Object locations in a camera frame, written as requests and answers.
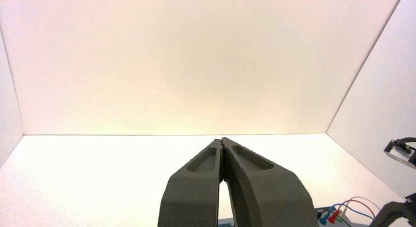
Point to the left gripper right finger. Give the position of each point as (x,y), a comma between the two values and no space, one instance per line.
(269,196)

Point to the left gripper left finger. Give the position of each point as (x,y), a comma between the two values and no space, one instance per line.
(191,196)

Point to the blue and grey terminal box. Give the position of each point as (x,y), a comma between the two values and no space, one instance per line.
(354,220)

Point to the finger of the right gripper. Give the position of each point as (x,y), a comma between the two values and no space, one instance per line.
(388,212)

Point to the green plug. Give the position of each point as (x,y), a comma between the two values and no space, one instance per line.
(339,219)

